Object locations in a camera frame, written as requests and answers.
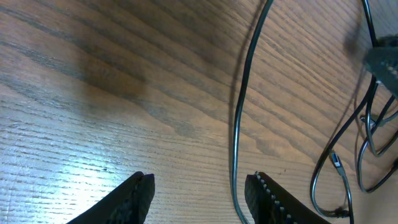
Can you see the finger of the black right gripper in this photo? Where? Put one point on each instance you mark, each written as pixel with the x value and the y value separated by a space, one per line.
pixel 381 61

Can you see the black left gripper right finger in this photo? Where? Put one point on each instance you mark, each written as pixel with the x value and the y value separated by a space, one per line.
pixel 270 203

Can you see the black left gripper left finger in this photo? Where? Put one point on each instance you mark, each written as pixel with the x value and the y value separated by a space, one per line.
pixel 128 203

